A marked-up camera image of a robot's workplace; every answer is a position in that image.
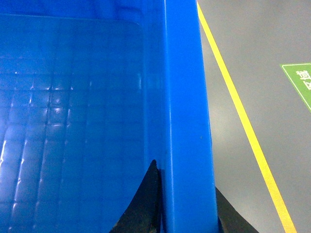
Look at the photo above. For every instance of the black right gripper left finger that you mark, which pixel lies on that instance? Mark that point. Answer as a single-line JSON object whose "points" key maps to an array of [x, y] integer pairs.
{"points": [[143, 214]]}

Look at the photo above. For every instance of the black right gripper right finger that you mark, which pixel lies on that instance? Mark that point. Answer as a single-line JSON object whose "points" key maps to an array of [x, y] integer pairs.
{"points": [[230, 221]]}

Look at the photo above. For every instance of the large blue plastic crate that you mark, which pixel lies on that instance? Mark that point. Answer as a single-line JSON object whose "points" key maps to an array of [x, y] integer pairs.
{"points": [[91, 92]]}

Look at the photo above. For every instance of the green floor sign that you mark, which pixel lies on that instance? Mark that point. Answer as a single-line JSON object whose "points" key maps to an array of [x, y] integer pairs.
{"points": [[300, 77]]}

